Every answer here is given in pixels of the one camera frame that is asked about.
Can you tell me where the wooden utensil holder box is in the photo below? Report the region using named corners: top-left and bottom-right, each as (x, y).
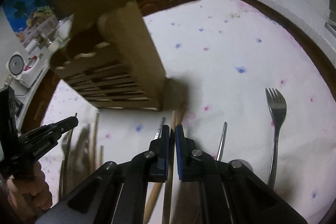
top-left (50, 0), bottom-right (166, 110)

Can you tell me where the white rice cooker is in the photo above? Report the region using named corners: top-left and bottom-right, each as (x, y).
top-left (6, 52), bottom-right (44, 89)

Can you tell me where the white floral tablecloth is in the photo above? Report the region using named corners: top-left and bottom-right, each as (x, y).
top-left (42, 0), bottom-right (335, 223)

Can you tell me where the steel chopstick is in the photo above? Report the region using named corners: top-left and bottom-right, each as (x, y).
top-left (154, 117), bottom-right (166, 140)
top-left (216, 122), bottom-right (227, 161)

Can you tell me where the person's left hand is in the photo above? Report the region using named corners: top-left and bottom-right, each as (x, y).
top-left (7, 161), bottom-right (52, 222)

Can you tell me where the tropical fruit poster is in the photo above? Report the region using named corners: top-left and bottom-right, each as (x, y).
top-left (2, 0), bottom-right (58, 49)

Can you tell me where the steel fork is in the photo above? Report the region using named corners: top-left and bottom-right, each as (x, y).
top-left (265, 88), bottom-right (287, 189)

